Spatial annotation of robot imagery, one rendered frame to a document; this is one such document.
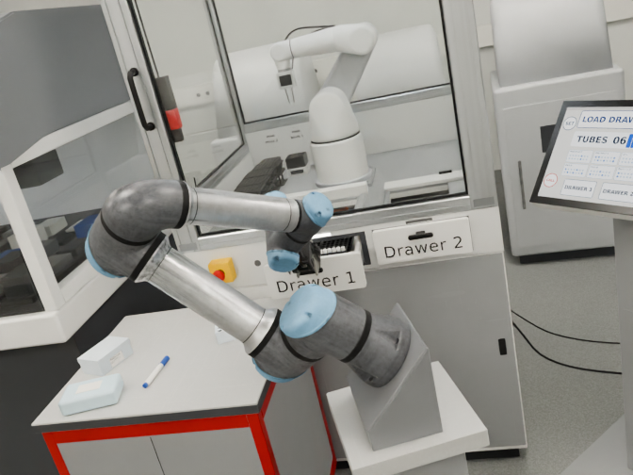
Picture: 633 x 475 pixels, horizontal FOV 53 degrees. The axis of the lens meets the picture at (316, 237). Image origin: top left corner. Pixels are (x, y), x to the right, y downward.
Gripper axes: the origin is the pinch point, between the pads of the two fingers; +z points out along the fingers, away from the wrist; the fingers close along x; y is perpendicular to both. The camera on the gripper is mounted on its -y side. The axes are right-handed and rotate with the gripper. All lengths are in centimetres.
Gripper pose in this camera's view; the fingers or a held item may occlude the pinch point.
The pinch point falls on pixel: (310, 266)
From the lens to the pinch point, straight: 183.0
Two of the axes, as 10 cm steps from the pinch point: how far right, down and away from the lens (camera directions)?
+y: 0.0, 8.3, -5.6
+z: 2.6, 5.4, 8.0
